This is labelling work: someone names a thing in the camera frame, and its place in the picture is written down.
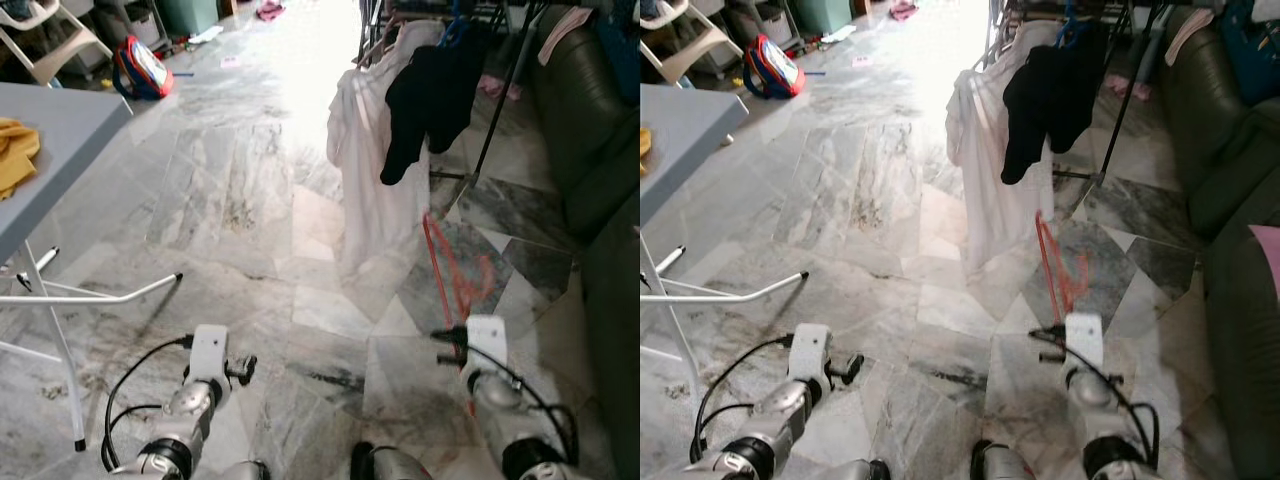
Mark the blue bag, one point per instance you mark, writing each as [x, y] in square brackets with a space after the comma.
[1255, 55]
[620, 50]

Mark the black metal drying rack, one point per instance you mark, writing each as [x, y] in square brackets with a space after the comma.
[1130, 100]
[507, 100]

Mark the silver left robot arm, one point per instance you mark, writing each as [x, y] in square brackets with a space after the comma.
[790, 405]
[185, 410]

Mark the reddish brown plastic hanger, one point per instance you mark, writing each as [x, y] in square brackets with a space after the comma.
[1045, 250]
[434, 250]

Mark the dark green sofa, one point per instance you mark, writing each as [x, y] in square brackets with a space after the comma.
[590, 150]
[1220, 160]

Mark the green plastic bin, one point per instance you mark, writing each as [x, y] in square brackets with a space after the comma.
[188, 15]
[825, 15]

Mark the robot right leg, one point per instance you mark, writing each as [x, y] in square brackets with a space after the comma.
[1000, 465]
[390, 465]

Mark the red and blue backpack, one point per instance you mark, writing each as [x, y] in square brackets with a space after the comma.
[145, 70]
[775, 68]

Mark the grey folding table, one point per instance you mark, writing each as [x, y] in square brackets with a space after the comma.
[60, 150]
[685, 140]

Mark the pink mat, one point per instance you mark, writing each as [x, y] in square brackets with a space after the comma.
[1268, 260]

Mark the white plastic high chair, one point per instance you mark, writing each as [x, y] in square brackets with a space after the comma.
[75, 45]
[705, 45]

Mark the white hanging shirt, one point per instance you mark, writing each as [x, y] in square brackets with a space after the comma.
[365, 180]
[985, 180]

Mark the light pink cloth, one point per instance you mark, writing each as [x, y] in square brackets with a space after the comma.
[1125, 88]
[495, 88]

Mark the yellow shirt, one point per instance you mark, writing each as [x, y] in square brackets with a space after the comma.
[15, 160]
[645, 150]

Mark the magenta cloth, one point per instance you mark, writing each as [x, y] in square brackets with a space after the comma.
[903, 10]
[270, 10]

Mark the robot left leg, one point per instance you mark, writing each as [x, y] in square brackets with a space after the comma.
[850, 472]
[240, 472]

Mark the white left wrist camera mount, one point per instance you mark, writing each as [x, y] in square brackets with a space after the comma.
[810, 350]
[208, 352]

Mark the dark navy hanging garment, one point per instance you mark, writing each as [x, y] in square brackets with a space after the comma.
[430, 100]
[1050, 100]

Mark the pink garment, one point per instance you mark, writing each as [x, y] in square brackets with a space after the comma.
[1190, 25]
[565, 25]

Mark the white paper sheet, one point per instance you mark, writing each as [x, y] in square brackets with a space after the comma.
[205, 35]
[838, 33]

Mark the robot leg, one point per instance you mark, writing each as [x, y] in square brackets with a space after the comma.
[850, 472]
[240, 472]
[390, 465]
[1000, 465]

